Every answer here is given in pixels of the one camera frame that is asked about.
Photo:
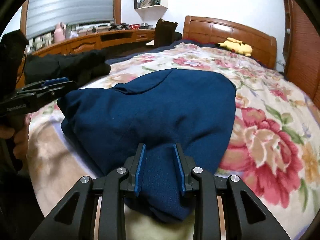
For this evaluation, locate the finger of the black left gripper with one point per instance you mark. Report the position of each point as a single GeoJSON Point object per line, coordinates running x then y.
{"type": "Point", "coordinates": [48, 90]}

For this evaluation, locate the person's left hand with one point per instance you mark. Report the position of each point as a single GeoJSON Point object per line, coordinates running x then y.
{"type": "Point", "coordinates": [20, 138]}

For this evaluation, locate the dark wooden chair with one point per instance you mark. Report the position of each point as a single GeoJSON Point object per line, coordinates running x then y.
{"type": "Point", "coordinates": [165, 34]}

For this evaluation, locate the navy blue suit jacket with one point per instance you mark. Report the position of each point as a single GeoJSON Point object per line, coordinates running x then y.
{"type": "Point", "coordinates": [193, 108]}

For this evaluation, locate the red basket on desk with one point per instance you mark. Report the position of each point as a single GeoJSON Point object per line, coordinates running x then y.
{"type": "Point", "coordinates": [134, 26]}

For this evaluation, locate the yellow plush toy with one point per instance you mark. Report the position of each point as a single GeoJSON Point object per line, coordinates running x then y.
{"type": "Point", "coordinates": [236, 46]}

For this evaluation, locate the grey window blind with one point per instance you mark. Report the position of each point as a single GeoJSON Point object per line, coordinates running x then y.
{"type": "Point", "coordinates": [44, 15]}

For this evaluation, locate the long wooden desk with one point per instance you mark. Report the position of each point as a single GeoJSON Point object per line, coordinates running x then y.
{"type": "Point", "coordinates": [97, 41]}

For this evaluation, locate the wooden bed headboard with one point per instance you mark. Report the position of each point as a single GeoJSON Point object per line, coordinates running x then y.
{"type": "Point", "coordinates": [213, 30]}

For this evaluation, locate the red louvered wardrobe door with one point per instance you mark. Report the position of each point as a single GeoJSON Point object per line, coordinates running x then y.
{"type": "Point", "coordinates": [301, 51]}

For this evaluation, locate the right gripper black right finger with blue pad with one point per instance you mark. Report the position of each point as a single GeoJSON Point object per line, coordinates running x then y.
{"type": "Point", "coordinates": [223, 201]}

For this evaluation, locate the pink plush toy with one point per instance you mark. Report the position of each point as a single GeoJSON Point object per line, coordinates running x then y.
{"type": "Point", "coordinates": [59, 32]}

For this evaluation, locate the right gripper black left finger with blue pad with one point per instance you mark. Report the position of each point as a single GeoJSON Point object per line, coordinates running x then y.
{"type": "Point", "coordinates": [95, 202]}

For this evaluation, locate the black garment on bed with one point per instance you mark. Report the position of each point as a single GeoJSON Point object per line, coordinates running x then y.
{"type": "Point", "coordinates": [81, 68]}

